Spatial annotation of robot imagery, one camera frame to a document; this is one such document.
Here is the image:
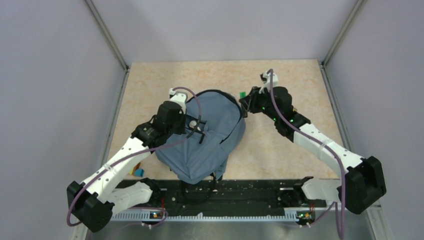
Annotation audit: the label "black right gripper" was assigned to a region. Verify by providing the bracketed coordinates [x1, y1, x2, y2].
[240, 85, 280, 122]

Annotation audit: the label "blue grey backpack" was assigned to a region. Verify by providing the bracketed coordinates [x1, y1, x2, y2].
[155, 89, 246, 185]

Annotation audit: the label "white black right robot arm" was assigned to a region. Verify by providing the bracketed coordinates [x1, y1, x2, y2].
[239, 86, 387, 215]

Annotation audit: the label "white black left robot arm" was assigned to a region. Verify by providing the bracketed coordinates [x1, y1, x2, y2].
[66, 97, 186, 233]

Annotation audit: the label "colourful puzzle cube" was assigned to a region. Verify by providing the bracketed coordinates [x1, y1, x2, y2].
[132, 168, 145, 178]

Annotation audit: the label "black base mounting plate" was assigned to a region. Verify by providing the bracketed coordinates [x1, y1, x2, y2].
[128, 178, 327, 218]

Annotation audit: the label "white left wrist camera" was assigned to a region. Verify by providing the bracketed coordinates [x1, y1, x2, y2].
[168, 88, 188, 109]

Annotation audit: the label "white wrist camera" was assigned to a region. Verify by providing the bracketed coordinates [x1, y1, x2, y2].
[259, 72, 279, 94]
[168, 88, 188, 109]

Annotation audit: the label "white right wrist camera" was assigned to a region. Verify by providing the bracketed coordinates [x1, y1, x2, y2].
[259, 72, 279, 94]

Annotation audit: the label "aluminium front rail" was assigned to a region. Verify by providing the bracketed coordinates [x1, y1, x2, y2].
[79, 188, 382, 223]

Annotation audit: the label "metal frame rail left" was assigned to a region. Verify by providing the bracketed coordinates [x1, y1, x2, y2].
[71, 0, 130, 240]

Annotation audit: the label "metal frame rail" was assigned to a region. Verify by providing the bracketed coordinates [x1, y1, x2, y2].
[319, 0, 392, 240]
[71, 0, 130, 240]

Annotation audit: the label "metal frame rail right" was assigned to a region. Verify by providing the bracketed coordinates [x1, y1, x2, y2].
[319, 0, 392, 240]

